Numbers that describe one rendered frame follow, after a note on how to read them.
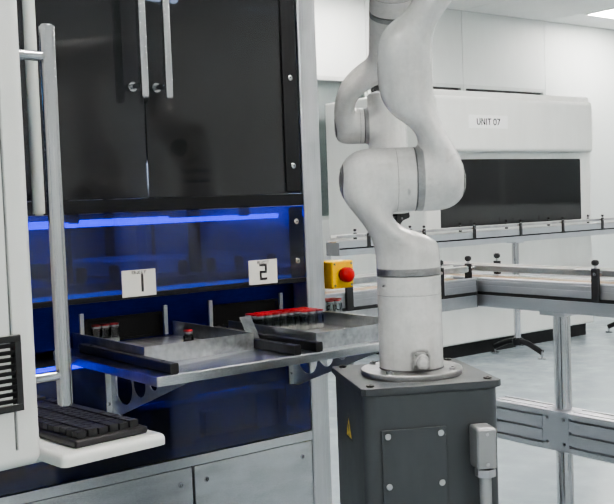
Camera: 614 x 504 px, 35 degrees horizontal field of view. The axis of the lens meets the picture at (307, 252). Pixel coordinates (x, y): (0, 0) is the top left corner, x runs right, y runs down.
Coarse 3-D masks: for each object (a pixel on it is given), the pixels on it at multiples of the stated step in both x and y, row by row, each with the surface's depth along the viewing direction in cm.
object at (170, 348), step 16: (80, 336) 216; (160, 336) 232; (176, 336) 231; (208, 336) 222; (224, 336) 204; (240, 336) 206; (144, 352) 192; (160, 352) 195; (176, 352) 197; (192, 352) 199; (208, 352) 201; (224, 352) 204
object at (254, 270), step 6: (252, 264) 239; (258, 264) 240; (270, 264) 242; (276, 264) 243; (252, 270) 239; (258, 270) 240; (264, 270) 241; (270, 270) 242; (276, 270) 243; (252, 276) 239; (258, 276) 240; (264, 276) 241; (270, 276) 242; (276, 276) 243; (252, 282) 239; (258, 282) 240; (264, 282) 241; (270, 282) 242; (276, 282) 243
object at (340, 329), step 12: (324, 312) 243; (336, 312) 240; (228, 324) 231; (240, 324) 227; (324, 324) 243; (336, 324) 240; (348, 324) 236; (360, 324) 232; (372, 324) 229; (288, 336) 212; (300, 336) 208; (312, 336) 205; (324, 336) 205; (336, 336) 207; (348, 336) 209; (360, 336) 211; (372, 336) 213
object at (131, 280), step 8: (128, 272) 219; (136, 272) 220; (144, 272) 221; (152, 272) 222; (128, 280) 219; (136, 280) 220; (144, 280) 221; (152, 280) 222; (128, 288) 219; (136, 288) 220; (144, 288) 221; (152, 288) 222; (128, 296) 219; (136, 296) 220
